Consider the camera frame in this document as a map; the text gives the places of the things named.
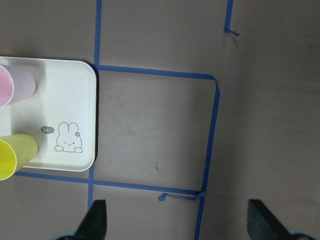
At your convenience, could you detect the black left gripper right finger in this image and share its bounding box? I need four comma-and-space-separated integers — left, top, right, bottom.
247, 199, 291, 240

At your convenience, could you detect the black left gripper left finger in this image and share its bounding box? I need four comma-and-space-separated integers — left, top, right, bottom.
74, 199, 107, 240

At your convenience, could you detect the yellow plastic cup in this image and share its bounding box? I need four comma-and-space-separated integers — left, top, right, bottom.
0, 134, 38, 181

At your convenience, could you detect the pink plastic cup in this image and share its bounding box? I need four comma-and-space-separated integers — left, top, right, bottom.
0, 64, 36, 108

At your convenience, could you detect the cream rabbit tray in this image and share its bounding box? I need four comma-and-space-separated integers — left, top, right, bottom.
0, 56, 97, 172

